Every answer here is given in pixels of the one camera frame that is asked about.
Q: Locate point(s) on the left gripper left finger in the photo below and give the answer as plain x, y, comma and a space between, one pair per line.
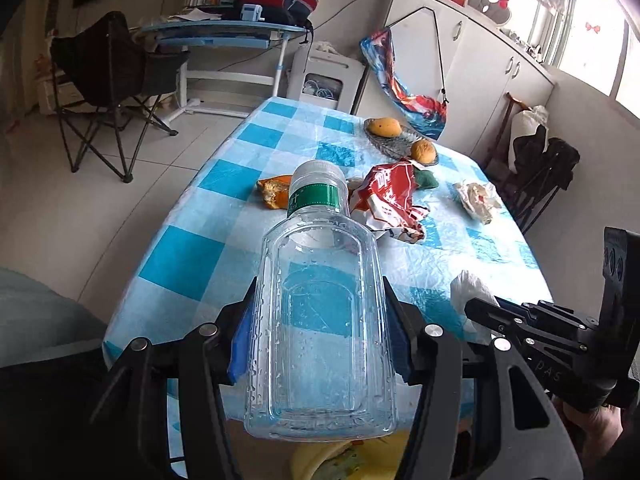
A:
213, 355

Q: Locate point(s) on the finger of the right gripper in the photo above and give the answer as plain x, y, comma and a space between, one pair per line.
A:
518, 323

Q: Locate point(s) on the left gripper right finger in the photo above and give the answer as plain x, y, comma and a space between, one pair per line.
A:
425, 355

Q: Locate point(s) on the white tissue paper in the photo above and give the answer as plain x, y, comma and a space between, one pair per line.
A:
464, 287

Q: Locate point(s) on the clear plastic bottle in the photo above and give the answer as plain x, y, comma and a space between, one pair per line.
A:
319, 366

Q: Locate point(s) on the yellow trash bin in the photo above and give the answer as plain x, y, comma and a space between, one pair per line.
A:
377, 458

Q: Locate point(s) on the blue checkered tablecloth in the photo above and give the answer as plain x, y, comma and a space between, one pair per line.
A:
207, 251

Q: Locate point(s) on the small crumpled tissue wad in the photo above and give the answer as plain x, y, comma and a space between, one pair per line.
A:
479, 200

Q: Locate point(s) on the red white snack wrapper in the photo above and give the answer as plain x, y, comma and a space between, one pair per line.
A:
382, 202

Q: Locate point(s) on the folded black chair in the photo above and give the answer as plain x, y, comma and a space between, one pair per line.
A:
544, 167

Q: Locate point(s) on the green avocado toy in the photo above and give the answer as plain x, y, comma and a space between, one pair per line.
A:
425, 179

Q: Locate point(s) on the orange peel far side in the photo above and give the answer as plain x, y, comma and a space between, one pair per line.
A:
274, 191

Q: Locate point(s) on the yellow mango right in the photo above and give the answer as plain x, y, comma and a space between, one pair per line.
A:
423, 152

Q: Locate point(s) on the yellow mango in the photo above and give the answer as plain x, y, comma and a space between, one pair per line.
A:
385, 127
423, 152

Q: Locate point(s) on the white bag on chair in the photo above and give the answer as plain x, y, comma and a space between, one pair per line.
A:
528, 130

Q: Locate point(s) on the yellow mango left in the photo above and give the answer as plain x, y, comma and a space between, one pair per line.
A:
385, 127

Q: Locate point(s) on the white storage cabinet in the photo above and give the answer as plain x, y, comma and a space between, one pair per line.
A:
483, 67

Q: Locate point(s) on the black folding camp chair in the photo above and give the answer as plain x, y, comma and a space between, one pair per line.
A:
122, 85

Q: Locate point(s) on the white low drawer cabinet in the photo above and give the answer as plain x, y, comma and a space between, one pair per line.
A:
54, 90

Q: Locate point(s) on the blue white study desk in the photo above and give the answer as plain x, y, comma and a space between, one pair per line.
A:
234, 65

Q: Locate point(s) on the colorful hanging tote bag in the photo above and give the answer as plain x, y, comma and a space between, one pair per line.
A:
405, 58

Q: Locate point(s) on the light blue pencil sharpener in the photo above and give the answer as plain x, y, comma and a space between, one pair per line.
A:
251, 12

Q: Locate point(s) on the wire fruit basket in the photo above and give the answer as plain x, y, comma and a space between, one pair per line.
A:
397, 148

